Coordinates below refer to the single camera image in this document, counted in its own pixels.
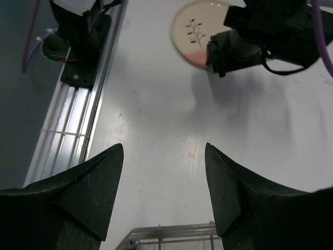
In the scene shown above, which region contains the pink cream plate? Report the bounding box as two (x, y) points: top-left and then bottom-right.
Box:
(171, 1), (230, 70)

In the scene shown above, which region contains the grey wire dish rack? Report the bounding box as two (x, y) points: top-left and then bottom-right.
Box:
(116, 221), (223, 250)

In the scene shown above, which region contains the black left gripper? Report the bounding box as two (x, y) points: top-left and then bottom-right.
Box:
(206, 29), (263, 77)

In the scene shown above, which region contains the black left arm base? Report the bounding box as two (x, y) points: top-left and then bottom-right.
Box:
(42, 1), (122, 89)

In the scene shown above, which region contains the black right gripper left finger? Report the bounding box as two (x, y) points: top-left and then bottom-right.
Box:
(1, 144), (123, 249)

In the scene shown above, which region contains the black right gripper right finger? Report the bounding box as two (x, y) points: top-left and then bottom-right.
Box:
(205, 144), (332, 249)

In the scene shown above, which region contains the aluminium mounting rail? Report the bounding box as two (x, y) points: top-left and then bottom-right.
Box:
(23, 1), (127, 186)

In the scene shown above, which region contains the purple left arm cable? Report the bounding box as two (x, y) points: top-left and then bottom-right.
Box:
(21, 0), (58, 74)

